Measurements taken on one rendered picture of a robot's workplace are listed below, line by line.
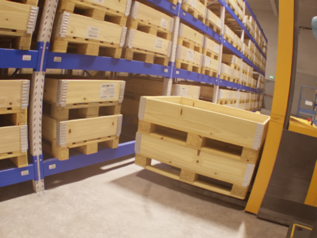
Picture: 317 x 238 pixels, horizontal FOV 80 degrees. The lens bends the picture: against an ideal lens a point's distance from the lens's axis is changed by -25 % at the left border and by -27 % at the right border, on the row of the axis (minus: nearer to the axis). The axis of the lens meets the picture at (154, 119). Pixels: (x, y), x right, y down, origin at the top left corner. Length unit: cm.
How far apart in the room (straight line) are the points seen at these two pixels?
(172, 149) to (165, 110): 35
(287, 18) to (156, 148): 174
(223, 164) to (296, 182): 71
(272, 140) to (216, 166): 55
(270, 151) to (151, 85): 218
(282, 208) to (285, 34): 146
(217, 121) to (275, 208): 97
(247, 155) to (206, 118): 49
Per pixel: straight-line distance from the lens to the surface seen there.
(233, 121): 196
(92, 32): 210
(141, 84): 365
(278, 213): 212
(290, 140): 192
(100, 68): 222
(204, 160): 211
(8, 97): 174
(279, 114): 195
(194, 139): 210
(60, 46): 190
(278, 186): 202
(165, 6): 306
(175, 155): 222
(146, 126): 233
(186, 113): 211
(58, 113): 197
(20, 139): 184
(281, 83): 195
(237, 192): 210
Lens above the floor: 107
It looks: 11 degrees down
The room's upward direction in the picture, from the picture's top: 8 degrees clockwise
